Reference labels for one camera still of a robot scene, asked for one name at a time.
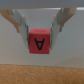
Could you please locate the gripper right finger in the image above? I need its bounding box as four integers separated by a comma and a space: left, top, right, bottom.
49, 7, 78, 48

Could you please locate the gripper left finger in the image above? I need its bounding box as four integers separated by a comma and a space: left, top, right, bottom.
0, 8, 32, 50

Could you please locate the pink block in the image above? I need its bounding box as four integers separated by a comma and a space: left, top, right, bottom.
27, 28, 52, 55

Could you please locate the white cabinet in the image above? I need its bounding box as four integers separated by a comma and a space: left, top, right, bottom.
0, 0, 84, 68

